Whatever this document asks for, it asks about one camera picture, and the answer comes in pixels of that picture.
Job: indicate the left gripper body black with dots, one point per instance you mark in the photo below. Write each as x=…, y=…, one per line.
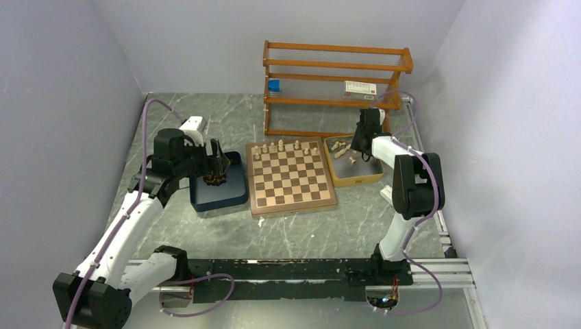
x=202, y=165

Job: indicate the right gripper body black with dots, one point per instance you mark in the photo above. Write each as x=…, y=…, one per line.
x=355, y=142

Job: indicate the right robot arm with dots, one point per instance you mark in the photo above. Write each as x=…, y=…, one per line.
x=417, y=191

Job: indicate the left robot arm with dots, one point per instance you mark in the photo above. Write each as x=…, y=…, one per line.
x=99, y=293

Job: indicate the pile of brown chess pieces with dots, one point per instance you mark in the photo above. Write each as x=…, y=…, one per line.
x=214, y=180

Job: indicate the white chess knight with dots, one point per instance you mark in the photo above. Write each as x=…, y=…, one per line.
x=338, y=149

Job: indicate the dark blue tray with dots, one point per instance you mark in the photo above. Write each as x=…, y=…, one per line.
x=234, y=191

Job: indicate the white red box on shelf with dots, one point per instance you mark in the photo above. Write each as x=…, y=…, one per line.
x=360, y=89

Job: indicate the orange wooden shelf rack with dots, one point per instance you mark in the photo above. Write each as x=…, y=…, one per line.
x=315, y=74

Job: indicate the wooden chessboard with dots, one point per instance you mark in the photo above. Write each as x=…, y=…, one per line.
x=289, y=181

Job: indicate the white flat device on table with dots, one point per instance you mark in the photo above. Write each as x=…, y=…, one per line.
x=387, y=193

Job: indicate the blue box on shelf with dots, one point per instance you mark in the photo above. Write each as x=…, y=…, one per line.
x=274, y=86

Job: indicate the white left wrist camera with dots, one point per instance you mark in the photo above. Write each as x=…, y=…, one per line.
x=196, y=127

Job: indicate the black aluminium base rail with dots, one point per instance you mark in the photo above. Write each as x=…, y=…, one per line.
x=296, y=279

